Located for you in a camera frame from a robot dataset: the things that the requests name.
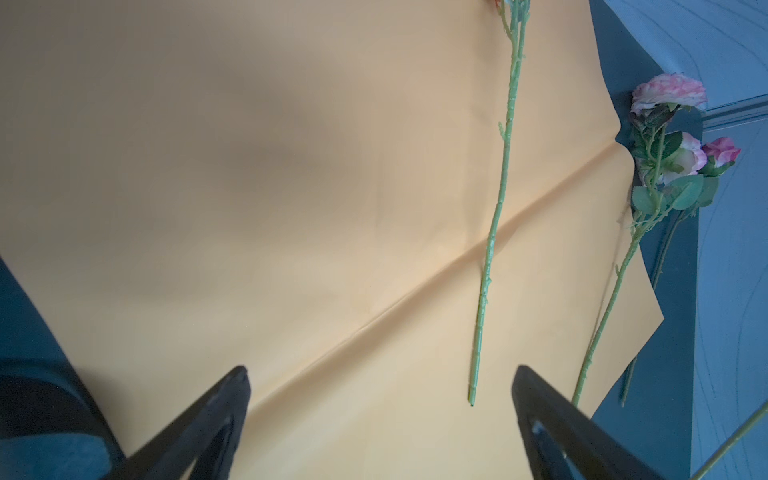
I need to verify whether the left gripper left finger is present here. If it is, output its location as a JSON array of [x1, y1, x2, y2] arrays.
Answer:
[[105, 366, 251, 479]]

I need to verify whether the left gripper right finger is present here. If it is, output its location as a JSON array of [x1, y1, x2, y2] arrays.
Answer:
[[511, 365, 660, 480]]

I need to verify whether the black printed ribbon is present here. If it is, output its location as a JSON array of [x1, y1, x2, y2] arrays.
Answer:
[[1, 264, 125, 479]]

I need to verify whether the orange wrapping paper sheet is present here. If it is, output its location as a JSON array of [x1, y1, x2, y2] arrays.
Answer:
[[1, 1, 633, 479]]

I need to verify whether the light pink fake rose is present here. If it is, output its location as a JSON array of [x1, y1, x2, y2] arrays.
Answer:
[[571, 73, 707, 406]]

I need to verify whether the green table mat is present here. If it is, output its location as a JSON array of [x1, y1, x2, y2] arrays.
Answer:
[[1, 1, 697, 479]]

